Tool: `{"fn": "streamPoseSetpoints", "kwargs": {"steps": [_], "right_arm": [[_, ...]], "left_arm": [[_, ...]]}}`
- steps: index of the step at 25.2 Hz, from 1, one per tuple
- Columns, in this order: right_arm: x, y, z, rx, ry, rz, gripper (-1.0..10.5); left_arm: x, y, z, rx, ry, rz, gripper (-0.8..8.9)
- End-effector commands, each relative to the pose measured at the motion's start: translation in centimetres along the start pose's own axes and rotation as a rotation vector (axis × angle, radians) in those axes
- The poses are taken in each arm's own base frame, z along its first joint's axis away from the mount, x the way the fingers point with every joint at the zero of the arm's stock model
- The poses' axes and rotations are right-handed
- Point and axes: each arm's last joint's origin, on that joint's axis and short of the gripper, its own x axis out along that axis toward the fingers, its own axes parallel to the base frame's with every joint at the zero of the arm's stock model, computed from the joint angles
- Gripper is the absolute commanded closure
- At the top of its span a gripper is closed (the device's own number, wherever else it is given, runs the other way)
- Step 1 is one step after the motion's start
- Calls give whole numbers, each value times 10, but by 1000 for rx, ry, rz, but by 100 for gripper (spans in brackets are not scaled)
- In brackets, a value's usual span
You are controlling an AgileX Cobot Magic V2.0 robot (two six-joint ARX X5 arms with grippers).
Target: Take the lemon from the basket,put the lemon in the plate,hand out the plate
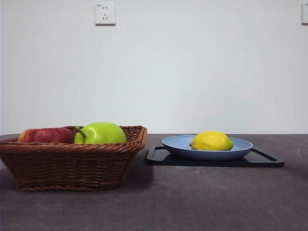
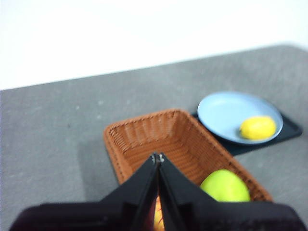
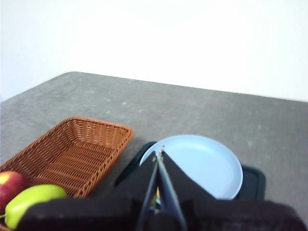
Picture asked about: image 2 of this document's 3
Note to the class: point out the red apple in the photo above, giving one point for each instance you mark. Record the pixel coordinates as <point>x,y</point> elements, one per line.
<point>158,216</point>

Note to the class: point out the brown wicker basket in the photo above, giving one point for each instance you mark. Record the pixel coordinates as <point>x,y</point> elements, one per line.
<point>154,134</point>

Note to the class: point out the yellow lemon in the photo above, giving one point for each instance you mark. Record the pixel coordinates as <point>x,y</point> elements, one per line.
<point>258,127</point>

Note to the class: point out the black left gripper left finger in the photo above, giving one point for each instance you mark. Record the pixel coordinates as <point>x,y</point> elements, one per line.
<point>108,214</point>

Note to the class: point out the black rectangular tray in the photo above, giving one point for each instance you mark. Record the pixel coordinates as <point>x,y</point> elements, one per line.
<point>288,131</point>

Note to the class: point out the blue round plate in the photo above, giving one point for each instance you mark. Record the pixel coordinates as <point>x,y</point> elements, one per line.
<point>221,113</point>

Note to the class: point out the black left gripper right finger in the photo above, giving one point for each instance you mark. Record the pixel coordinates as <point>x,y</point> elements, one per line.
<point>204,214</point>

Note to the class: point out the green apple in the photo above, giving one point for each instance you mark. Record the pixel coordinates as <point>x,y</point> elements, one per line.
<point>226,186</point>

